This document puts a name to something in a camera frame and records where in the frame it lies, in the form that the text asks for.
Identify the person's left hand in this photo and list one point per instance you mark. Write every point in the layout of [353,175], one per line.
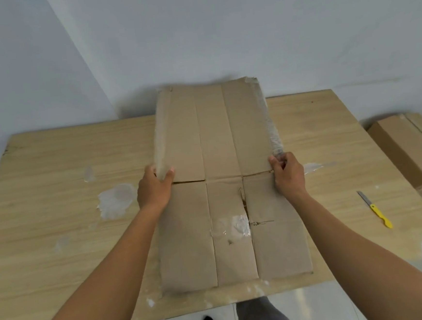
[153,191]

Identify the person's right hand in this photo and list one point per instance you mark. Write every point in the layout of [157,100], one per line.
[290,177]

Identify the brown cardboard box yellow sides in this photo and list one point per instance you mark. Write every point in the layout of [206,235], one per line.
[216,135]

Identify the yellow utility knife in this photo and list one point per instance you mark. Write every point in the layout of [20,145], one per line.
[377,212]

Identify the person's left forearm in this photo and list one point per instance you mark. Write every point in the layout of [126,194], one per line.
[107,275]

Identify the person's right forearm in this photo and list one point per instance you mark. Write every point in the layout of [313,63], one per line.
[356,248]

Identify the person's grey trousers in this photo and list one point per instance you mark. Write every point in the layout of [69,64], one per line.
[259,314]

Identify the light wooden table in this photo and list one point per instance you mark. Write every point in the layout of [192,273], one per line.
[50,159]

